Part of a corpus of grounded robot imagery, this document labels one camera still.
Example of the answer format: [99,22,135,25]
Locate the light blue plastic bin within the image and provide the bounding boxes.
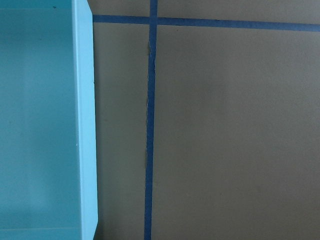
[0,0,98,240]

